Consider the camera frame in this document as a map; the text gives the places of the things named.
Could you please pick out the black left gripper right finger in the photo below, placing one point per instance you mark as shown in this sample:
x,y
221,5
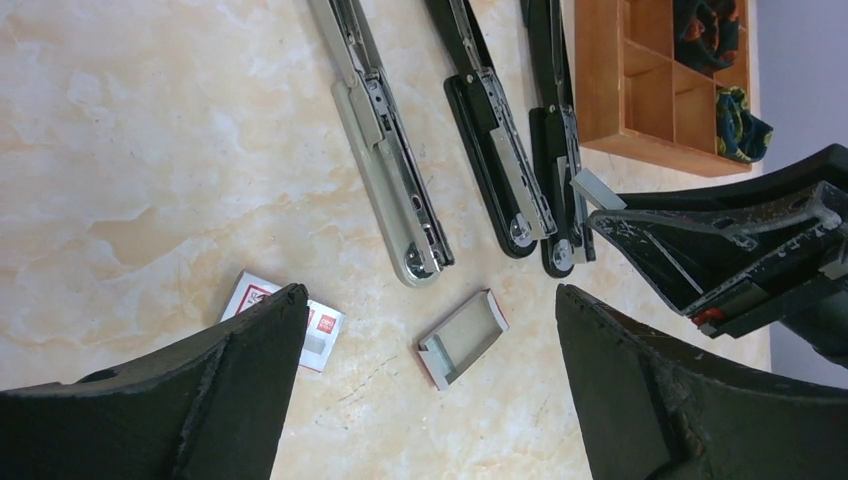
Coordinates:
x,y
652,406

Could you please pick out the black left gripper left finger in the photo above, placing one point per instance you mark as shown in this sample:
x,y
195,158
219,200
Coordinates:
x,y
210,406

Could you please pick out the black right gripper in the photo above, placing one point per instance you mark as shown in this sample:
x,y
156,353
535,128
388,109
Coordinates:
x,y
742,256

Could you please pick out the red white staple box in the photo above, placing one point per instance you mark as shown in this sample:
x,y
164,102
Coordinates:
x,y
323,322

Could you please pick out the silver staple strip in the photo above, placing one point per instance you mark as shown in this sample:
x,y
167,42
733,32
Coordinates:
x,y
596,192

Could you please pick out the black stapler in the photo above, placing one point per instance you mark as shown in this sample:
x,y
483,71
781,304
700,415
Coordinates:
x,y
554,140
518,210

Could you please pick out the staple box tray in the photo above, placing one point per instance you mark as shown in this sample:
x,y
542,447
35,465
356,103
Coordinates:
x,y
459,340

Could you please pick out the grey silver stapler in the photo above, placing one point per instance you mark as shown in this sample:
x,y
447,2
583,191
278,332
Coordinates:
x,y
416,242

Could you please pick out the blue green rolled sock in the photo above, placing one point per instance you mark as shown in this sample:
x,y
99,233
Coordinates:
x,y
740,135

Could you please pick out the wooden compartment tray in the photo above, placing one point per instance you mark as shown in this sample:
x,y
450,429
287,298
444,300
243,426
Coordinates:
x,y
635,100

